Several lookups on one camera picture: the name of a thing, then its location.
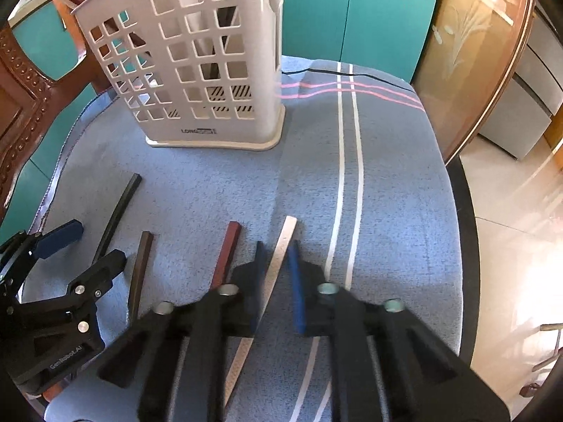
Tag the wooden stool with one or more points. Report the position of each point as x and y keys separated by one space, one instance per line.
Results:
x=547 y=362

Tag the carved wooden chair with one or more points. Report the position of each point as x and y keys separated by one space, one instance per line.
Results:
x=39 y=48
x=22 y=96

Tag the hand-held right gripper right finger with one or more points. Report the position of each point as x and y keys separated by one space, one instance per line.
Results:
x=297 y=292

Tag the brown wooden chopstick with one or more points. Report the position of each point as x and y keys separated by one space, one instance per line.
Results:
x=226 y=255
x=140 y=272

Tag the teal base cabinet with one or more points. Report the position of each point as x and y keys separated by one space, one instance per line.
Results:
x=352 y=22

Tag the blue striped cloth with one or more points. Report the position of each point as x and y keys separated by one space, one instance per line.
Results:
x=387 y=228

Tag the beige wooden stick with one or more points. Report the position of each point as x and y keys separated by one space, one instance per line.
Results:
x=279 y=250

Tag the wood-framed glass door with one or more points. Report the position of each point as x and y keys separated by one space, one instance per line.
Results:
x=475 y=52

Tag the white plastic utensil holder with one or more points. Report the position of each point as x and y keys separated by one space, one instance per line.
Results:
x=269 y=52

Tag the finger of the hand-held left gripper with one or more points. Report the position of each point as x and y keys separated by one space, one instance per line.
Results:
x=103 y=272
x=61 y=237

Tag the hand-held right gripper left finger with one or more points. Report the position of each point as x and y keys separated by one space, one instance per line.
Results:
x=259 y=274

